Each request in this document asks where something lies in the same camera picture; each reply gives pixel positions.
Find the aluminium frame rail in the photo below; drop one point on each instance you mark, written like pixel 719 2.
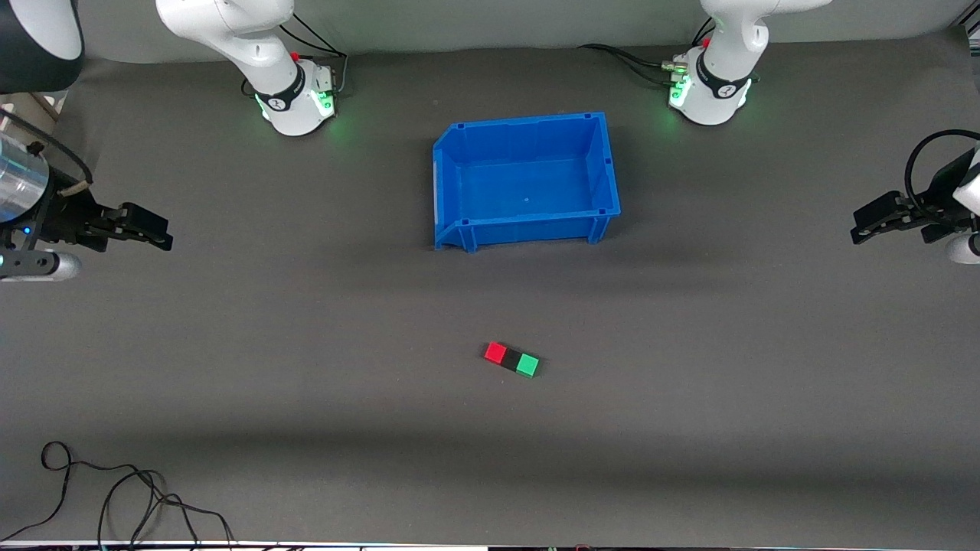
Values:
pixel 966 21

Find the red cube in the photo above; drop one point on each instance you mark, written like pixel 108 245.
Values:
pixel 495 352

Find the dark grey table mat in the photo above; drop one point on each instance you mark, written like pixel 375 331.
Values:
pixel 689 459

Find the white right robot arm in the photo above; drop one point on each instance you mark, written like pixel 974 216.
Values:
pixel 260 46

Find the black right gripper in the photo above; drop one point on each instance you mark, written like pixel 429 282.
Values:
pixel 63 218

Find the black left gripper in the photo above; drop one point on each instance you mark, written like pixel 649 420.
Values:
pixel 940 193

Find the black cube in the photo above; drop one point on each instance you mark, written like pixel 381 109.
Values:
pixel 511 359

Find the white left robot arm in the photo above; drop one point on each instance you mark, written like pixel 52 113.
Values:
pixel 720 84

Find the blue plastic storage bin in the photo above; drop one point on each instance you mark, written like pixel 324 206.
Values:
pixel 528 191

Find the green cube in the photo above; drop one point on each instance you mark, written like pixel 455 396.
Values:
pixel 527 365

